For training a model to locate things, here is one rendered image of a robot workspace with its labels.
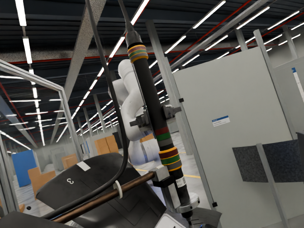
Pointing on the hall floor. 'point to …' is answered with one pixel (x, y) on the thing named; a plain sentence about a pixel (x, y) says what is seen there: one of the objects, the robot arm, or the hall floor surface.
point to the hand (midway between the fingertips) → (155, 115)
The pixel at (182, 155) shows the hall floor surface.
